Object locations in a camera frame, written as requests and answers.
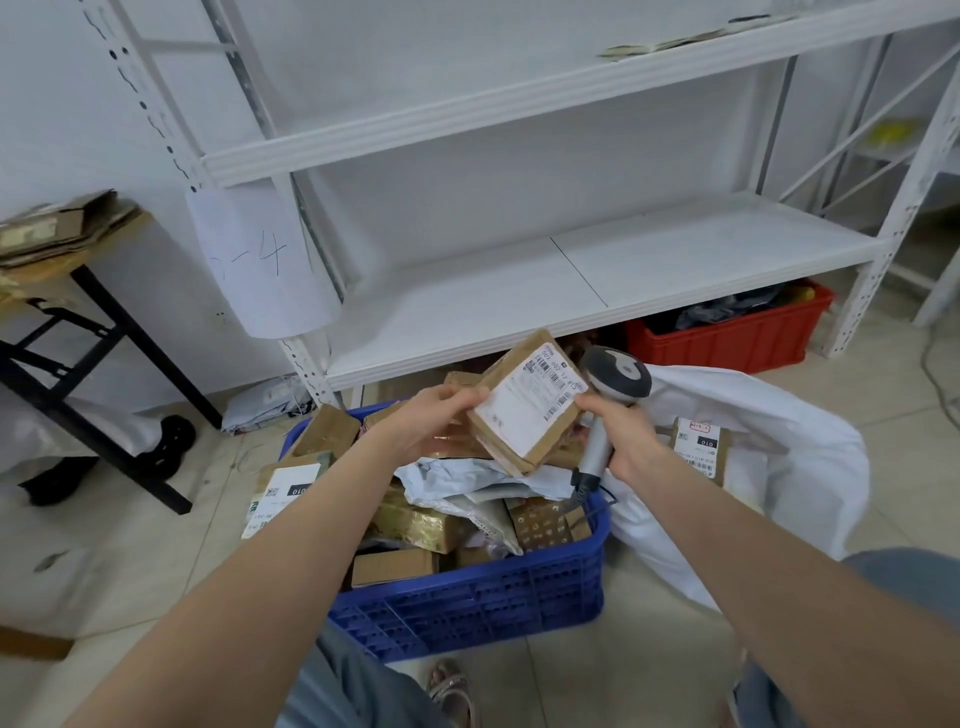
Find person's right hand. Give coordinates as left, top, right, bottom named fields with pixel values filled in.
left=572, top=393, right=670, bottom=490

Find person's left hand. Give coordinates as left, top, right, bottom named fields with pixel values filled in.
left=371, top=383, right=493, bottom=465

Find small brown cardboard parcel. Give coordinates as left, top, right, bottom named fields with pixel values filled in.
left=669, top=416, right=730, bottom=487

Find grey handheld barcode scanner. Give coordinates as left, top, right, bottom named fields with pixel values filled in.
left=571, top=345, right=653, bottom=500

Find brown parcel with white label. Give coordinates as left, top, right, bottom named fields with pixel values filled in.
left=466, top=328, right=594, bottom=478

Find pile of parcels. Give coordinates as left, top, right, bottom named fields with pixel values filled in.
left=239, top=371, right=601, bottom=594

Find white woven sack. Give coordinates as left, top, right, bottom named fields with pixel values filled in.
left=599, top=364, right=871, bottom=613

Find blue plastic crate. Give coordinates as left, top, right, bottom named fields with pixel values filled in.
left=278, top=401, right=613, bottom=665

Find person's left forearm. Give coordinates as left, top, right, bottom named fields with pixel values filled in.
left=63, top=438, right=399, bottom=728

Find person's right forearm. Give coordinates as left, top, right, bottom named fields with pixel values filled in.
left=637, top=453, right=960, bottom=728

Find grey plastic mailer bag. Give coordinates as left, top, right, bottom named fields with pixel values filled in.
left=222, top=374, right=316, bottom=436

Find person's sandal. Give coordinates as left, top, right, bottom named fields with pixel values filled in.
left=425, top=658, right=478, bottom=728

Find person's left leg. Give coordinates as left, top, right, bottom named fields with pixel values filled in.
left=273, top=622, right=444, bottom=728

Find red plastic crate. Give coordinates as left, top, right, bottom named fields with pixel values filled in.
left=624, top=281, right=836, bottom=376

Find white metal shelf rack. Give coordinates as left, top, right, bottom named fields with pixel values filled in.
left=779, top=37, right=960, bottom=328
left=78, top=0, right=960, bottom=410

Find white paper sign sheet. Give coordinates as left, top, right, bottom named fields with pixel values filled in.
left=185, top=179, right=343, bottom=340

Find wooden folding table black legs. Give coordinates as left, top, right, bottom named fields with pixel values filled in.
left=0, top=209, right=224, bottom=517

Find yellow item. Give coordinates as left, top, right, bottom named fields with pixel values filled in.
left=869, top=119, right=920, bottom=150

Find stack of flattened cardboard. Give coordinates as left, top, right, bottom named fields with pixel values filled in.
left=0, top=189, right=144, bottom=270

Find crumpled yellowish paper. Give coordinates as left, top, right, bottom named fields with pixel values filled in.
left=0, top=269, right=46, bottom=309

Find wooden chair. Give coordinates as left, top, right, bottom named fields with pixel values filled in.
left=0, top=624, right=76, bottom=663

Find black scanner cable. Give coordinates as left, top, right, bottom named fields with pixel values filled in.
left=568, top=483, right=620, bottom=515

